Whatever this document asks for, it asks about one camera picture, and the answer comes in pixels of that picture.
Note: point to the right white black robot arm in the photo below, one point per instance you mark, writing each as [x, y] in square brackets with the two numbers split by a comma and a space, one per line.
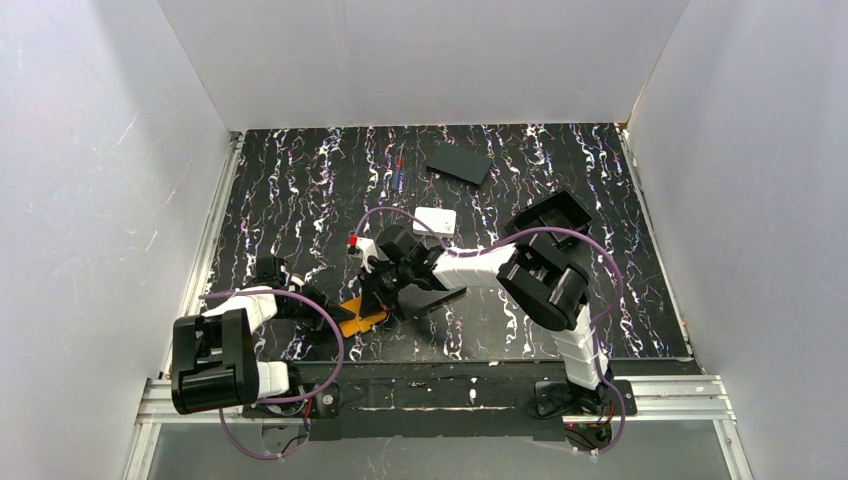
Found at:
[531, 266]

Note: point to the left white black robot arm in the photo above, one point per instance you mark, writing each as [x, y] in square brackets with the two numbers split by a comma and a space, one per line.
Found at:
[214, 365]

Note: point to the flat black box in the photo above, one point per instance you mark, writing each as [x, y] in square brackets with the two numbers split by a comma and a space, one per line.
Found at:
[460, 163]

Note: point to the left aluminium side rail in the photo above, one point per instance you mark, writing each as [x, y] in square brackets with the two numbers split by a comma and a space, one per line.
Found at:
[203, 259]

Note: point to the black network switch box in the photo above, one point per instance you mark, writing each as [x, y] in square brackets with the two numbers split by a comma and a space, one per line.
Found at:
[415, 302]

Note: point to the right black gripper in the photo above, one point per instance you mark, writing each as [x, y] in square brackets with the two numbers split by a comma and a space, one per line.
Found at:
[383, 279]

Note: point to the aluminium front frame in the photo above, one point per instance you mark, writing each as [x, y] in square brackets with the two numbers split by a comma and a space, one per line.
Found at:
[669, 397]

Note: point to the white rectangular box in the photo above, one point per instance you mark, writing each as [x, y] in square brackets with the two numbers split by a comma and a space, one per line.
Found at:
[435, 222]

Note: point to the black plastic box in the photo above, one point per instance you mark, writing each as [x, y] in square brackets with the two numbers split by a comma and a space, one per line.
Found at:
[560, 209]

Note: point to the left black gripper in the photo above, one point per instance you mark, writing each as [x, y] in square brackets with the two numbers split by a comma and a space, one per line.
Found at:
[318, 302]

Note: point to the blue red screwdriver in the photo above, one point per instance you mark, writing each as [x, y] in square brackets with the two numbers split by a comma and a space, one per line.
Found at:
[396, 182]

